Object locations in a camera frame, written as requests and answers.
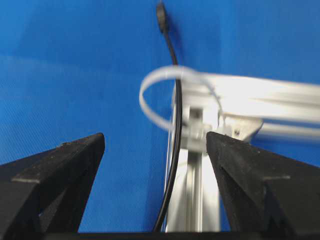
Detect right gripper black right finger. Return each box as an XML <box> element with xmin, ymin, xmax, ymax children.
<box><xmin>206</xmin><ymin>132</ymin><xmax>320</xmax><ymax>235</ymax></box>

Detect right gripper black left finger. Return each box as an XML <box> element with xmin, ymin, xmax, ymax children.
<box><xmin>0</xmin><ymin>133</ymin><xmax>105</xmax><ymax>235</ymax></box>

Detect black wire with plug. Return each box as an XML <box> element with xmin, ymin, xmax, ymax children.
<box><xmin>152</xmin><ymin>0</ymin><xmax>184</xmax><ymax>233</ymax></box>

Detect aluminium extrusion frame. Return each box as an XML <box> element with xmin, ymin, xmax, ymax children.
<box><xmin>162</xmin><ymin>73</ymin><xmax>320</xmax><ymax>232</ymax></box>

